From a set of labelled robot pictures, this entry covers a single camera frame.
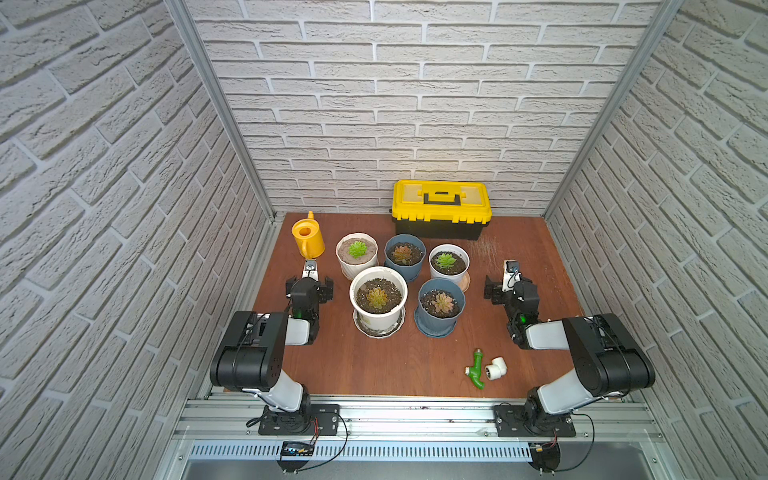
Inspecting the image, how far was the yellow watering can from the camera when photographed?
1.00m

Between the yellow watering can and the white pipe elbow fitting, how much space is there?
26.5 inches

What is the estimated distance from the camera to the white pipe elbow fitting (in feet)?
2.65
